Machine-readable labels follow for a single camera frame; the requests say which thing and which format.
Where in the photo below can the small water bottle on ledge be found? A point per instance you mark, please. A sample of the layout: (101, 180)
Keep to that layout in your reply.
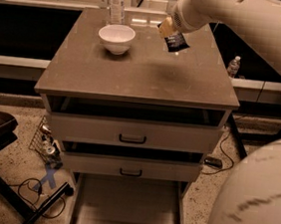
(233, 67)

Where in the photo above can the top drawer with black handle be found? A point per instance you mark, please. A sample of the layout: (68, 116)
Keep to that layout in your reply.
(126, 132)

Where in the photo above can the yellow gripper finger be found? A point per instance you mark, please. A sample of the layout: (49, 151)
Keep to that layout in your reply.
(166, 28)

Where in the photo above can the wire basket with cans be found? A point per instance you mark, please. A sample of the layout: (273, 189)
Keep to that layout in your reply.
(44, 145)

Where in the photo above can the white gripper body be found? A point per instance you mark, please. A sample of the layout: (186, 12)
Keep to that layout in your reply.
(182, 18)

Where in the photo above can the clear water bottle on counter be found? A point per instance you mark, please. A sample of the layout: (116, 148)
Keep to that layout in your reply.
(117, 9)

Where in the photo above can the open bottom drawer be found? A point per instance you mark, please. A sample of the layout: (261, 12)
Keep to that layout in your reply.
(103, 199)

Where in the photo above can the black power adapter on floor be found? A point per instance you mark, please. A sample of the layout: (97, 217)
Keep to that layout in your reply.
(213, 162)

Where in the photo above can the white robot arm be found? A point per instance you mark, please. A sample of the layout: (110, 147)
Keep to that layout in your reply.
(252, 192)

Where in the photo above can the grey drawer cabinet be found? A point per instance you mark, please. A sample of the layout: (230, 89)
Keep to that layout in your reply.
(147, 83)

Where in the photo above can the drawer with black handle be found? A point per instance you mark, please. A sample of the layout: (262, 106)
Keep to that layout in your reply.
(126, 132)
(130, 167)

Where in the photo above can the dark blueberry rxbar wrapper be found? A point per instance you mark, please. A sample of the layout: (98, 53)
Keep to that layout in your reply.
(176, 42)

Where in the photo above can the middle drawer with black handle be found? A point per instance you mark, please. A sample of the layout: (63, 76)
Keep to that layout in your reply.
(130, 167)

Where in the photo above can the white ceramic bowl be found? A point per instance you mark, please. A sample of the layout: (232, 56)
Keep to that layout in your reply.
(117, 39)

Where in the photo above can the black table leg right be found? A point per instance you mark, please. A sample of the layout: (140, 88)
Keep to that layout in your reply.
(234, 130)

